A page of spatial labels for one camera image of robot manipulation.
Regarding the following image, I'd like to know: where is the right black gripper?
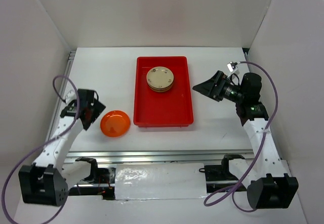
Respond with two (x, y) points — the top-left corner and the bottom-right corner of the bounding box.
(192, 70), (245, 103)

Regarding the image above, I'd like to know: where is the orange plate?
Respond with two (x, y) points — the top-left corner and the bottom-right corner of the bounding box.
(100, 110), (131, 138)

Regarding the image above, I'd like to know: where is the beige plate with characters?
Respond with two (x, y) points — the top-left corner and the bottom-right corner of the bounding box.
(146, 66), (174, 88)

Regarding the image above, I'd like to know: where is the black plate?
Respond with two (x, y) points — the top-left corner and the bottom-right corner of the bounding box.
(149, 84), (173, 90)

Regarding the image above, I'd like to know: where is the yellow patterned plate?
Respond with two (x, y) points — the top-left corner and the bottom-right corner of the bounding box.
(152, 89), (170, 93)

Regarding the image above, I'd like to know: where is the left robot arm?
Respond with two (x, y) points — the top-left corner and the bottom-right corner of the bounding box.
(18, 89), (106, 206)

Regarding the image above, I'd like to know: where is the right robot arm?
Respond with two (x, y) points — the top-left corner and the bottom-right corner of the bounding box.
(192, 71), (299, 211)

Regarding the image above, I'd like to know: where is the red plastic bin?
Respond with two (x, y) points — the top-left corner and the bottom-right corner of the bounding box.
(133, 56), (194, 127)

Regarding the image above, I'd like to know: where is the white front cover panel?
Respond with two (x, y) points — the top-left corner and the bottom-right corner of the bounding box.
(114, 163), (207, 200)

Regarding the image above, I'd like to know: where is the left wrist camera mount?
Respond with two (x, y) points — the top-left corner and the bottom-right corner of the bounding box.
(60, 89), (99, 118)

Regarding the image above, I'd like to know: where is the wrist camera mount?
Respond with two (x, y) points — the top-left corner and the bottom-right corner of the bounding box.
(227, 62), (240, 77)
(60, 89), (99, 118)

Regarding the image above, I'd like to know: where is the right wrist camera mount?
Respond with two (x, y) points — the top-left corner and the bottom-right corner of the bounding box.
(227, 62), (240, 77)

